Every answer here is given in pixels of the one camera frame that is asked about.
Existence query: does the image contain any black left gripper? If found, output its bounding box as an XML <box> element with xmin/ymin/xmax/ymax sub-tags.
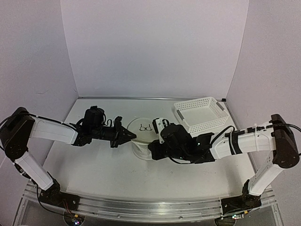
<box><xmin>91</xmin><ymin>120</ymin><xmax>136</xmax><ymax>148</ymax></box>

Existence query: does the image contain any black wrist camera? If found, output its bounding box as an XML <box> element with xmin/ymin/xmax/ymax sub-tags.
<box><xmin>152</xmin><ymin>118</ymin><xmax>170</xmax><ymax>144</ymax></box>
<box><xmin>114</xmin><ymin>116</ymin><xmax>122</xmax><ymax>130</ymax></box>

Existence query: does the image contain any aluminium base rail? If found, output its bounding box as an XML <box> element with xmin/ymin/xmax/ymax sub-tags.
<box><xmin>24</xmin><ymin>184</ymin><xmax>276</xmax><ymax>222</ymax></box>

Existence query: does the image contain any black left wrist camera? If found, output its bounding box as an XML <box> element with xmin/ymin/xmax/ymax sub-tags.
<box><xmin>114</xmin><ymin>116</ymin><xmax>122</xmax><ymax>130</ymax></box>

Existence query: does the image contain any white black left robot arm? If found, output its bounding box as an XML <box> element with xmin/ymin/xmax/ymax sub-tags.
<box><xmin>0</xmin><ymin>106</ymin><xmax>136</xmax><ymax>206</ymax></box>

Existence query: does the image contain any white mesh laundry bag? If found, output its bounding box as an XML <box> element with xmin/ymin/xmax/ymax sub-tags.
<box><xmin>127</xmin><ymin>118</ymin><xmax>158</xmax><ymax>161</ymax></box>

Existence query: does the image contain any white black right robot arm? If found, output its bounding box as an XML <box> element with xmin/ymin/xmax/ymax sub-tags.
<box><xmin>148</xmin><ymin>114</ymin><xmax>301</xmax><ymax>209</ymax></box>

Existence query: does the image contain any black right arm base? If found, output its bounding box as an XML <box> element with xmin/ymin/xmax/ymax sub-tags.
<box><xmin>221</xmin><ymin>179</ymin><xmax>261</xmax><ymax>216</ymax></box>

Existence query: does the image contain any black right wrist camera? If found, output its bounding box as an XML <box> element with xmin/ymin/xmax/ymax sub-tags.
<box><xmin>152</xmin><ymin>118</ymin><xmax>170</xmax><ymax>144</ymax></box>

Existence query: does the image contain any white plastic perforated basket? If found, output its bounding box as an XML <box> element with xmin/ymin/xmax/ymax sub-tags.
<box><xmin>174</xmin><ymin>97</ymin><xmax>229</xmax><ymax>134</ymax></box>

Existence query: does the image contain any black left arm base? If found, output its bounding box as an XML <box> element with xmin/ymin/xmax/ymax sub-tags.
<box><xmin>38</xmin><ymin>176</ymin><xmax>80</xmax><ymax>210</ymax></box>

